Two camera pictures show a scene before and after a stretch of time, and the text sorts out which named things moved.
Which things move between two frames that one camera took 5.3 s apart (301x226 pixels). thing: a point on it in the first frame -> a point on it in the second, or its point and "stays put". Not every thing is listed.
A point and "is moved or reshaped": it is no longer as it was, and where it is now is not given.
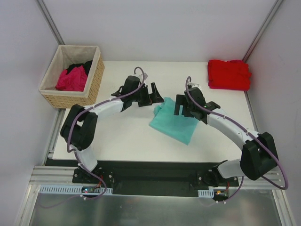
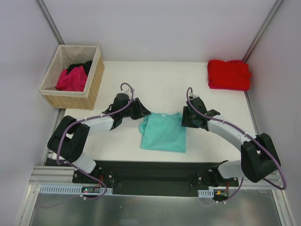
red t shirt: [232, 74] stays put
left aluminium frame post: [50, 22] stays put
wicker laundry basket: [74, 76] stays put
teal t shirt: [180, 127] is moved or reshaped
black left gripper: [147, 96] -> [137, 108]
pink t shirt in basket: [74, 80] stays put
